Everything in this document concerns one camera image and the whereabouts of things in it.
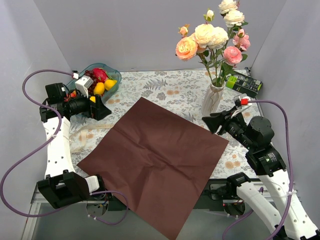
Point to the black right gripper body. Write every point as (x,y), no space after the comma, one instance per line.
(222,123)

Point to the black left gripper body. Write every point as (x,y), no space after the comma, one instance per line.
(93,107)

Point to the pink rose stem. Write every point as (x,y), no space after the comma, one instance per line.
(233,55)

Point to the dark red wrapping paper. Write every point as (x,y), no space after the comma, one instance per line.
(158,162)

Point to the peach rose stem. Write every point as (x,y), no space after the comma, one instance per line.
(187,48)

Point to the white rose stem tall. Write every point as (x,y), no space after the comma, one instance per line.
(232,17)

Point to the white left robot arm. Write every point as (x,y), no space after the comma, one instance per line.
(61,185)

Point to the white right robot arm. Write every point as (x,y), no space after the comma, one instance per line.
(286,218)

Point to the white ribbed ceramic vase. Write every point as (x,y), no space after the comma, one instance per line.
(212,99)

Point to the yellow lemon middle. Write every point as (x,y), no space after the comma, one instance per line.
(99,89)

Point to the yellow lemon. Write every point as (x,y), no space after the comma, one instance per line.
(109,83)
(99,89)

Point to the yellow lemon right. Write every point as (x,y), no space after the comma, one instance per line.
(109,83)

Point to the floral patterned table mat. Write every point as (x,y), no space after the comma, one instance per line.
(179,91)

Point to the purple grape bunch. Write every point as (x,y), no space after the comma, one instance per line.
(90,73)

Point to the red dragon fruit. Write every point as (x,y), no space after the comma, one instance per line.
(100,74)

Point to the teal plastic fruit tray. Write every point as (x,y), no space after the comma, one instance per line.
(112,73)

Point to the black green product box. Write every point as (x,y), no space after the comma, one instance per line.
(244,84)

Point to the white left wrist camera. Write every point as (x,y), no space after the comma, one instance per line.
(83,84)

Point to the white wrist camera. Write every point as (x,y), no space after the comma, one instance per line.
(83,84)
(242,102)

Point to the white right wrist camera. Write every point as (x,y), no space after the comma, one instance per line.
(242,102)

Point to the aluminium frame rail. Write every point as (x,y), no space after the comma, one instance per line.
(55,226)

